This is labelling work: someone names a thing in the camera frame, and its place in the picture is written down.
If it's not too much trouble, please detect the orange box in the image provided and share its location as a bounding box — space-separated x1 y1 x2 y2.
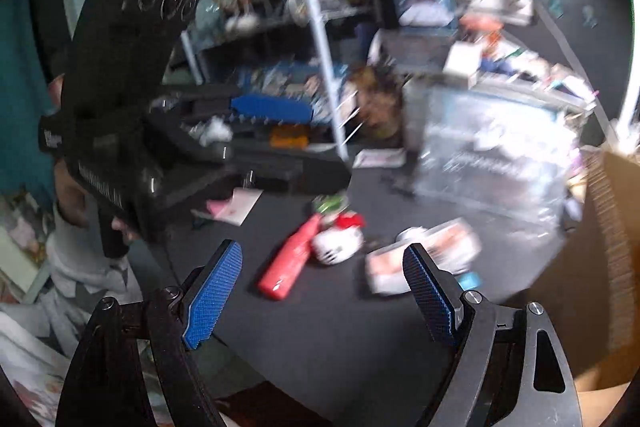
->
270 124 308 151

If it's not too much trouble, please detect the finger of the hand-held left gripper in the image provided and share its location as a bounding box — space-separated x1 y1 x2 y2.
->
150 87 315 128
150 127 353 208

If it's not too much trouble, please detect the person's left hand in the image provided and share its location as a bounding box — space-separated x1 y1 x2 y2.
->
52 162 143 244

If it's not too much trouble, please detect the clear zip bag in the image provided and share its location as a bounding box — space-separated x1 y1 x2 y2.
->
415 84 583 223

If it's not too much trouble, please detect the green plastic cup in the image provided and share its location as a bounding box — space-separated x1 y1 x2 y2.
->
312 194 351 218

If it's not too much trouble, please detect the small white box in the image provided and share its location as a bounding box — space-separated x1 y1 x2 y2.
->
442 42 486 88

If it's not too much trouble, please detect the pink and white packet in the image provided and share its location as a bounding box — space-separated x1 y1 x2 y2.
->
352 148 407 168

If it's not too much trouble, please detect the printed cloth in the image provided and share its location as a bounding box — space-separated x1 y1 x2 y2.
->
0 297 101 427

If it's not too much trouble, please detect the framed anime card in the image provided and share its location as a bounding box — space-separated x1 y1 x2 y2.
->
347 64 406 142

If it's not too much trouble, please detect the blue cartoon box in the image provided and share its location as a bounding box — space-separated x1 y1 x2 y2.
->
392 0 458 31

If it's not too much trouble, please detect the red bottle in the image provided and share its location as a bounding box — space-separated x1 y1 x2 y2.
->
257 213 325 302

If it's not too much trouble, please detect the crumpled white paper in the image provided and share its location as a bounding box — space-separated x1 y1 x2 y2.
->
200 117 234 146

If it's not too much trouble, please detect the white metal rack frame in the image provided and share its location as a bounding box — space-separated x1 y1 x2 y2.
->
180 0 381 162

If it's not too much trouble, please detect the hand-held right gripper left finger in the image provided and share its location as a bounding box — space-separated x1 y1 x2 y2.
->
54 238 244 427

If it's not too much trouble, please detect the white printed packet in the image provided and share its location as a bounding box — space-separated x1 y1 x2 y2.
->
365 218 483 297

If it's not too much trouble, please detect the person's left forearm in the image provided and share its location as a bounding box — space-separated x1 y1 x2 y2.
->
47 202 146 308

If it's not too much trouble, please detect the blue anime poster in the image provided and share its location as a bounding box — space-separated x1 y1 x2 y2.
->
235 63 351 108

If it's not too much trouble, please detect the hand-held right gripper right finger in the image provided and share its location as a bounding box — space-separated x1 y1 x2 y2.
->
402 243 583 427

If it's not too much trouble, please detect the pink paper sachet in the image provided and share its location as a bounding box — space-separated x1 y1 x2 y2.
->
206 188 263 226

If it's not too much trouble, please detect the cardboard box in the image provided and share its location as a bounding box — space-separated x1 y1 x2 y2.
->
520 147 640 393

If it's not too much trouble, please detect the white toy figure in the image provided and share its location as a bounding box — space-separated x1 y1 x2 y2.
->
310 213 365 267

